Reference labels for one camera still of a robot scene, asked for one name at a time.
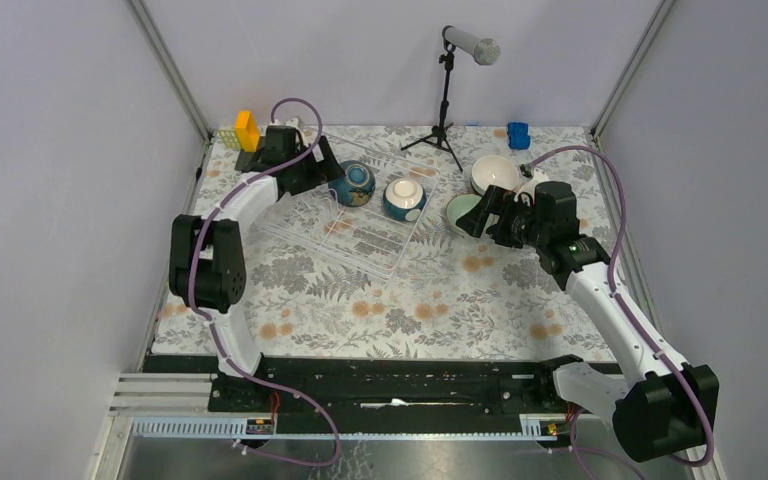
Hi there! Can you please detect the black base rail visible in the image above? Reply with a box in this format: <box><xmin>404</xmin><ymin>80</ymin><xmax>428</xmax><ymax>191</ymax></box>
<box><xmin>144</xmin><ymin>355</ymin><xmax>572</xmax><ymax>440</ymax></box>

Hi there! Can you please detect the white ribbed bowl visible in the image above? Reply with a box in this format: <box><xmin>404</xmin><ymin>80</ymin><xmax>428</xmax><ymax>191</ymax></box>
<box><xmin>469</xmin><ymin>155</ymin><xmax>522</xmax><ymax>195</ymax></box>

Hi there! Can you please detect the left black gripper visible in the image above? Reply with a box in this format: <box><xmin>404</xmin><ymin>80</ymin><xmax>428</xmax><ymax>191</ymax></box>
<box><xmin>288</xmin><ymin>135</ymin><xmax>346</xmax><ymax>195</ymax></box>

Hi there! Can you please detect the lime green toy block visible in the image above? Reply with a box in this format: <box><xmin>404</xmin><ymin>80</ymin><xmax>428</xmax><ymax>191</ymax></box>
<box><xmin>217</xmin><ymin>129</ymin><xmax>242</xmax><ymax>150</ymax></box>

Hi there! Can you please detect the yellow toy block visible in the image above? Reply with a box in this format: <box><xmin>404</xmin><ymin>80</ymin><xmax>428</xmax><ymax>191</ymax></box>
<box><xmin>234</xmin><ymin>110</ymin><xmax>260</xmax><ymax>153</ymax></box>

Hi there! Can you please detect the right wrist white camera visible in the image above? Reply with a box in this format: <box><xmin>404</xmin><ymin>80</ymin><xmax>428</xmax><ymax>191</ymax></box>
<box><xmin>517</xmin><ymin>169</ymin><xmax>550</xmax><ymax>204</ymax></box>

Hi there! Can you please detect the blue toy block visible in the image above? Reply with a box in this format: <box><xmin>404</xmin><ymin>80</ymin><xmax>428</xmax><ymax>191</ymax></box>
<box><xmin>506</xmin><ymin>122</ymin><xmax>532</xmax><ymax>150</ymax></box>

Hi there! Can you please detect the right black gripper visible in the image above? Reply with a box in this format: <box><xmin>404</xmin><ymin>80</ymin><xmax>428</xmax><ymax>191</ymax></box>
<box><xmin>455</xmin><ymin>185</ymin><xmax>549</xmax><ymax>250</ymax></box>

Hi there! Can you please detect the white wire dish rack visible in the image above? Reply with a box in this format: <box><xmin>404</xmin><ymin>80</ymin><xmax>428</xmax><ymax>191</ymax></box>
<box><xmin>257</xmin><ymin>133</ymin><xmax>440</xmax><ymax>280</ymax></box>

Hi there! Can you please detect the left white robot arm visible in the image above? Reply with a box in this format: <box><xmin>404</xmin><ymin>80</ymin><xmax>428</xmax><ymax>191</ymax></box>
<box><xmin>168</xmin><ymin>125</ymin><xmax>345</xmax><ymax>411</ymax></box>

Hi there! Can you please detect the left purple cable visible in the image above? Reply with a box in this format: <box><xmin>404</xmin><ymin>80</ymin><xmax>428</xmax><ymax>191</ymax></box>
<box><xmin>187</xmin><ymin>97</ymin><xmax>344</xmax><ymax>468</ymax></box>

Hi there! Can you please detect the light green celadon bowl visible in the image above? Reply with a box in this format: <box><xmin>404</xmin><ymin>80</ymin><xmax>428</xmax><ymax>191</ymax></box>
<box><xmin>445</xmin><ymin>194</ymin><xmax>482</xmax><ymax>237</ymax></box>

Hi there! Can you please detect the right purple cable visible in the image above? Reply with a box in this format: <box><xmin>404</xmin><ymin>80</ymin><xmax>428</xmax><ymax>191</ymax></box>
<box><xmin>519</xmin><ymin>145</ymin><xmax>717</xmax><ymax>480</ymax></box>

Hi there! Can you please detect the teal white spotted bowl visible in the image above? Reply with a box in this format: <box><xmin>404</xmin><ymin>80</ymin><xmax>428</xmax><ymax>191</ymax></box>
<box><xmin>382</xmin><ymin>177</ymin><xmax>427</xmax><ymax>222</ymax></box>

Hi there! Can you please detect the purple cable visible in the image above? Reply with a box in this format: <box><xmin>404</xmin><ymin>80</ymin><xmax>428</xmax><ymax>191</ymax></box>
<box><xmin>187</xmin><ymin>97</ymin><xmax>344</xmax><ymax>468</ymax></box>
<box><xmin>519</xmin><ymin>145</ymin><xmax>717</xmax><ymax>480</ymax></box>

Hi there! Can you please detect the dark teal floral bowl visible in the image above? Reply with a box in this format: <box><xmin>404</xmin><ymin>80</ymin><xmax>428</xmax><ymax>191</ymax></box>
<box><xmin>327</xmin><ymin>160</ymin><xmax>376</xmax><ymax>208</ymax></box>

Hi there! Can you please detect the grey microphone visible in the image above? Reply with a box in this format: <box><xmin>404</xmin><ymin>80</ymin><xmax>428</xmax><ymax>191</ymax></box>
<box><xmin>442</xmin><ymin>25</ymin><xmax>501</xmax><ymax>66</ymax></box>

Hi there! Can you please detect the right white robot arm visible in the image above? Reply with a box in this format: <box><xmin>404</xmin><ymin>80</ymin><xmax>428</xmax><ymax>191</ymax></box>
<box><xmin>455</xmin><ymin>181</ymin><xmax>719</xmax><ymax>462</ymax></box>

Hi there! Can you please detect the dark grey building plate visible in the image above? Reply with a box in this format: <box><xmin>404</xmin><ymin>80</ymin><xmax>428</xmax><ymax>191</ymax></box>
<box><xmin>234</xmin><ymin>150</ymin><xmax>262</xmax><ymax>173</ymax></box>

